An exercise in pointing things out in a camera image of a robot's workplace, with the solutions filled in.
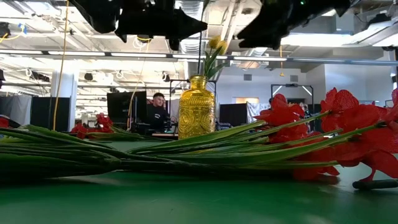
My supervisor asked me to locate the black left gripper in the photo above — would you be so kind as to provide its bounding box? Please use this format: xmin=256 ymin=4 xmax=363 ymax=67
xmin=114 ymin=0 xmax=208 ymax=52

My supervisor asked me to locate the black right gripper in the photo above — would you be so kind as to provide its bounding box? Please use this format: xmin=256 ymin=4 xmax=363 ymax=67
xmin=237 ymin=0 xmax=353 ymax=51

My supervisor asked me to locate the amber glass vase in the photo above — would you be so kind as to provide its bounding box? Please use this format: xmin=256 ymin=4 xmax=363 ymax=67
xmin=178 ymin=75 xmax=216 ymax=140

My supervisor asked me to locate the blue artificial flower bunch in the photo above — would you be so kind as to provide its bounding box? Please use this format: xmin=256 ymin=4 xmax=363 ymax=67
xmin=352 ymin=179 xmax=398 ymax=190
xmin=0 ymin=124 xmax=312 ymax=183

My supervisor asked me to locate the yellow hanging pendant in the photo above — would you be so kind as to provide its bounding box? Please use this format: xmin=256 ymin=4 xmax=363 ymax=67
xmin=279 ymin=45 xmax=285 ymax=78

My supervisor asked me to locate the white hanging cloth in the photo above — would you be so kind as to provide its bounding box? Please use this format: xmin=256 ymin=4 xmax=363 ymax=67
xmin=247 ymin=102 xmax=271 ymax=124

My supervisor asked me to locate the black partition panel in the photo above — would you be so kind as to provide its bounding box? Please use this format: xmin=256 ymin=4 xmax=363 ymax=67
xmin=219 ymin=103 xmax=248 ymax=127
xmin=30 ymin=96 xmax=71 ymax=132

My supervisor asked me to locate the seated person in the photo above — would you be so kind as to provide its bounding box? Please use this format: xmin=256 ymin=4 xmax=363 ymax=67
xmin=146 ymin=92 xmax=178 ymax=133

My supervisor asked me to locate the black computer monitor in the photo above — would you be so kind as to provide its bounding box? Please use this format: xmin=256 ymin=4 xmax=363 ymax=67
xmin=107 ymin=91 xmax=147 ymax=124

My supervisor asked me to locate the long ceiling light bar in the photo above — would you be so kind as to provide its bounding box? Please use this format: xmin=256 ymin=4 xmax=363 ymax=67
xmin=0 ymin=49 xmax=398 ymax=66

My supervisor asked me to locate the white pillar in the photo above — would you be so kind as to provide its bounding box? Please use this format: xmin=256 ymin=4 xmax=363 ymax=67
xmin=51 ymin=70 xmax=78 ymax=131

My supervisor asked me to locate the green table mat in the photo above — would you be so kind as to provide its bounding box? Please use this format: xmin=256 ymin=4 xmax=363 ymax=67
xmin=0 ymin=139 xmax=398 ymax=224

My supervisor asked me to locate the grey cloth partition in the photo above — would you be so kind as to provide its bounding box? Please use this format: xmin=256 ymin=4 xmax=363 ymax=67
xmin=0 ymin=95 xmax=32 ymax=125

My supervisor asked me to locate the grey rectangular air duct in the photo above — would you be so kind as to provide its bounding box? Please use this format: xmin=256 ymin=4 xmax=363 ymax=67
xmin=281 ymin=15 xmax=355 ymax=35

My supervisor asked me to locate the black metal frame stand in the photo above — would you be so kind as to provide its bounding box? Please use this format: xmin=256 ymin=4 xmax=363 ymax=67
xmin=271 ymin=83 xmax=314 ymax=108

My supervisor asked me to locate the thin yellow hanging cable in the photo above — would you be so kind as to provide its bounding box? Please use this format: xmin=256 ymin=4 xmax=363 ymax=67
xmin=126 ymin=36 xmax=152 ymax=131

